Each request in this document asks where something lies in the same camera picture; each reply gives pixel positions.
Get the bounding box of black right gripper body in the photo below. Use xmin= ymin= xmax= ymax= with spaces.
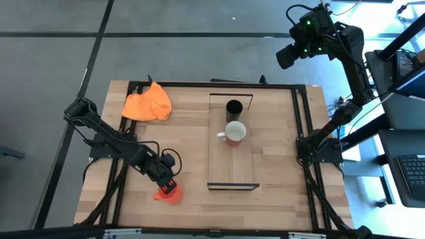
xmin=276 ymin=42 xmax=299 ymax=70

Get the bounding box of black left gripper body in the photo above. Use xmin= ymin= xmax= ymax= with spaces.
xmin=141 ymin=149 xmax=177 ymax=190

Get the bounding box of orange plastic cup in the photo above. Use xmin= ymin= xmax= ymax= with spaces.
xmin=152 ymin=185 xmax=185 ymax=206

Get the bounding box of tall black cup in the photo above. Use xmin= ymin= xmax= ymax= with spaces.
xmin=225 ymin=99 xmax=244 ymax=123

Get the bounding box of red mug white handle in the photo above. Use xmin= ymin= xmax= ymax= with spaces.
xmin=216 ymin=120 xmax=248 ymax=148

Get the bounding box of orange cloth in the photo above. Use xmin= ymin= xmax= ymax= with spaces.
xmin=121 ymin=81 xmax=173 ymax=122

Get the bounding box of dark grey desk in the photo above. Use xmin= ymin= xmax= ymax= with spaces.
xmin=364 ymin=48 xmax=425 ymax=131

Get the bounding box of black rig pole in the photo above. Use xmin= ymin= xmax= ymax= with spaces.
xmin=378 ymin=12 xmax=425 ymax=61

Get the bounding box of black rig beam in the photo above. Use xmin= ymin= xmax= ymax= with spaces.
xmin=0 ymin=224 xmax=333 ymax=239

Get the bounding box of open laptop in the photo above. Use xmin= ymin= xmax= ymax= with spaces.
xmin=387 ymin=62 xmax=425 ymax=99

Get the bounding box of black keyboard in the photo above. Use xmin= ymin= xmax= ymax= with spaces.
xmin=396 ymin=153 xmax=425 ymax=202

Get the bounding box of black aluminium table frame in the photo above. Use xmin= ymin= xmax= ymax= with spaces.
xmin=74 ymin=74 xmax=375 ymax=239

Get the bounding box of wooden tray with black frame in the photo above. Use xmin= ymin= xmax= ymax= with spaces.
xmin=207 ymin=92 xmax=261 ymax=191

